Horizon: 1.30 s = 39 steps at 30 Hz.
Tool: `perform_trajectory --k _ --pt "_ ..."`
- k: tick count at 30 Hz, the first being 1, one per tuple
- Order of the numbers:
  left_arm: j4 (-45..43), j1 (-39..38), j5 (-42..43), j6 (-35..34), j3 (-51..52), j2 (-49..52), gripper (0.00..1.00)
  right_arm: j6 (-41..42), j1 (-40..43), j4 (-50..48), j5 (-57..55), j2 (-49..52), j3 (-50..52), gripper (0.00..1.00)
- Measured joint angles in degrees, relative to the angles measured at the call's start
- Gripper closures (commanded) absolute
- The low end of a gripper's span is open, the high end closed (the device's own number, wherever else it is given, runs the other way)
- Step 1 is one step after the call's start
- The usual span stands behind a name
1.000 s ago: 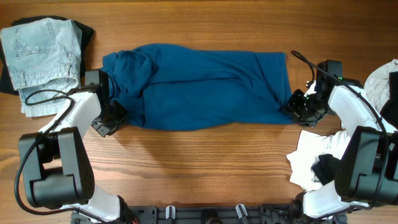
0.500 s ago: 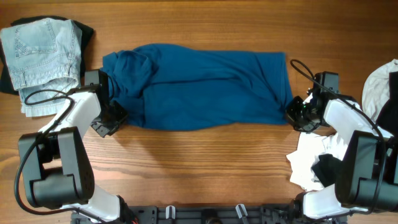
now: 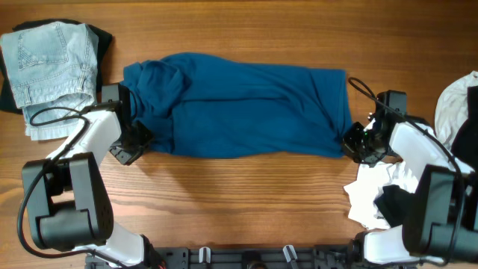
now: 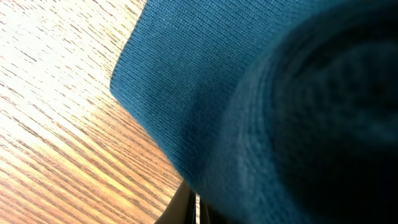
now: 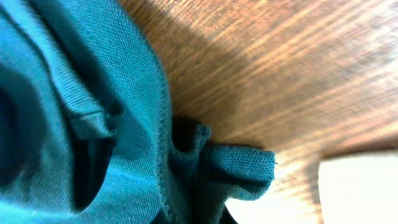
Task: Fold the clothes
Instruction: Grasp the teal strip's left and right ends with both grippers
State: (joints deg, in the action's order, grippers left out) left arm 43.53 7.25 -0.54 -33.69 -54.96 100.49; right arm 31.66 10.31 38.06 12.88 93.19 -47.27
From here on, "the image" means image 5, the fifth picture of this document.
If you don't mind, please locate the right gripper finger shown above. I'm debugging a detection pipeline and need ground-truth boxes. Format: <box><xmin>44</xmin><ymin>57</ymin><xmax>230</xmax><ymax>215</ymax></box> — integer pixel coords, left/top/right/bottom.
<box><xmin>219</xmin><ymin>207</ymin><xmax>238</xmax><ymax>224</ymax></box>

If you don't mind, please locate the blue polo shirt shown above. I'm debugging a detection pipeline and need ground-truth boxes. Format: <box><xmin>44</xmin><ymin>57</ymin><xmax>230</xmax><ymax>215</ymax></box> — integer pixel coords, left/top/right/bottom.
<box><xmin>1</xmin><ymin>0</ymin><xmax>275</xmax><ymax>223</ymax></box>

